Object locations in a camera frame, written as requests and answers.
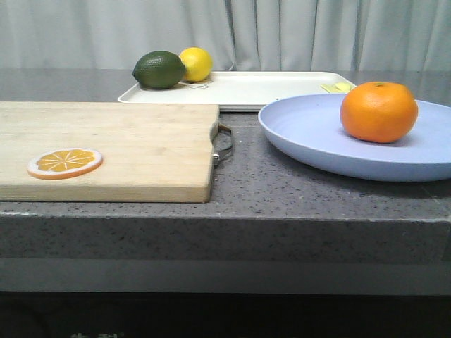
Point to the orange slice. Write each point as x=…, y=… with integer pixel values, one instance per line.
x=64, y=163

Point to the grey curtain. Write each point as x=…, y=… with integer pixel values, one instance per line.
x=240, y=35

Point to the yellow lemon wedge pieces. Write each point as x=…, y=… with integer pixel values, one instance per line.
x=339, y=87

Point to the metal cutting board handle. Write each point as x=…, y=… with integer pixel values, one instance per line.
x=223, y=144

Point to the wooden cutting board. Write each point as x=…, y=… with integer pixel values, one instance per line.
x=151, y=152

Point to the whole orange fruit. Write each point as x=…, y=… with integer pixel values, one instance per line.
x=380, y=112

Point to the blue round plate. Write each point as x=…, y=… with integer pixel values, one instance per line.
x=308, y=129

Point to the yellow lemon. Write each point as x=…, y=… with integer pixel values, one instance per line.
x=198, y=64

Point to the cream rectangular tray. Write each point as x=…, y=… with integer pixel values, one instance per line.
x=236, y=91

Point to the green lime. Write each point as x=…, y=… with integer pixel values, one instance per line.
x=159, y=70

